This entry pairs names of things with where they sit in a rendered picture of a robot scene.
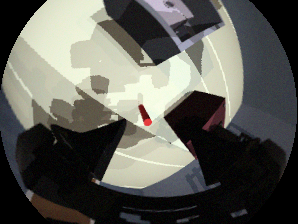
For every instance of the dark red peg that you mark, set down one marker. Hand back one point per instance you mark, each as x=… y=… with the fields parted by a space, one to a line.
x=144 y=115

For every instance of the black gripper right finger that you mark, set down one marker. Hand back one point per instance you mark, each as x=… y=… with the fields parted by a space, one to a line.
x=216 y=155

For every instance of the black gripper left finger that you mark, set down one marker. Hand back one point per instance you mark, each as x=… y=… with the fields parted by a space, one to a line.
x=94 y=148

